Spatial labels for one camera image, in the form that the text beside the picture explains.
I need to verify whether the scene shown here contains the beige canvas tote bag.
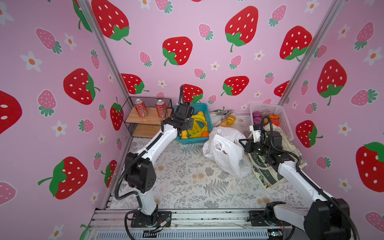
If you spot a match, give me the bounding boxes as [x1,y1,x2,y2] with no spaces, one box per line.
[246,125,314,195]

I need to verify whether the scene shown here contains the white plastic bag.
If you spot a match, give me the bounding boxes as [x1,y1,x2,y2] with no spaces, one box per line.
[203,127,252,178]

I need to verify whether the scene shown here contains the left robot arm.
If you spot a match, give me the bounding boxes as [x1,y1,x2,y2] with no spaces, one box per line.
[114,85,194,226]

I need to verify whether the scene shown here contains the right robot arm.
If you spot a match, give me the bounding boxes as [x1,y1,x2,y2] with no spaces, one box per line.
[239,124,360,240]

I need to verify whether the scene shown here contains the yellow banana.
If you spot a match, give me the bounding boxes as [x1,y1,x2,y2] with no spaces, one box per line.
[188,114,208,139]

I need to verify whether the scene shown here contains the red soda can right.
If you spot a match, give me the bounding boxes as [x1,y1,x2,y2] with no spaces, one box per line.
[156,99,167,119]

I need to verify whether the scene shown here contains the red soda can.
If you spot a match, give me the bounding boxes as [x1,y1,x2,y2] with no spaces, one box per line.
[134,99,148,118]
[156,99,167,119]

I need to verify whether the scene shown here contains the teal plastic basket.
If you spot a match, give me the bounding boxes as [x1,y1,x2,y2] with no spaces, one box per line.
[173,102,214,145]

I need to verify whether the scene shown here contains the purple onion front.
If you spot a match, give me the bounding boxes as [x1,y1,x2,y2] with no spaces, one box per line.
[253,117,263,125]

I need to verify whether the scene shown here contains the purple onion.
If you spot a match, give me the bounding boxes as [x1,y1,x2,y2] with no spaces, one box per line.
[253,117,263,125]
[252,111,262,118]

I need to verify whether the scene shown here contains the small orange tangerine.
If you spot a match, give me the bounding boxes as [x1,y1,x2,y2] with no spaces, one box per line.
[202,131,210,138]

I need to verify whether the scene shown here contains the red tomato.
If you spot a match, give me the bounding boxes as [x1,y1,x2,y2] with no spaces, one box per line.
[271,119,280,127]

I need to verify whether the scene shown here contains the white plastic tray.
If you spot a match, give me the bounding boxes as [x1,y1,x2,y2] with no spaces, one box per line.
[210,110,243,133]

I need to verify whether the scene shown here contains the purple onion back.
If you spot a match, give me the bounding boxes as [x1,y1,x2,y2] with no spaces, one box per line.
[252,111,262,118]

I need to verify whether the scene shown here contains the white plastic basket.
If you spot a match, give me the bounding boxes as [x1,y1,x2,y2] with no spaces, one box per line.
[249,103,294,141]

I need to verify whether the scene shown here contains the small striped bread roll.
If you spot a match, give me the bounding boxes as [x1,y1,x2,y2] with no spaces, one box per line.
[226,115,236,125]

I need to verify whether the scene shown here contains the red soda can left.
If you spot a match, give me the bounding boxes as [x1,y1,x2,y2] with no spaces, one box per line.
[134,99,148,118]

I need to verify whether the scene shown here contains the metal tongs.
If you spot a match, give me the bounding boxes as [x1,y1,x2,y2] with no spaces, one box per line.
[210,110,233,118]

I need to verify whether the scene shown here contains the black wire wooden shelf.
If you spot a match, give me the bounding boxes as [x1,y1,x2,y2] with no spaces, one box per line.
[123,97,174,139]

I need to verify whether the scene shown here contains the metal base rail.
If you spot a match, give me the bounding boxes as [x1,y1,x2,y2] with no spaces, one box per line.
[84,209,308,240]

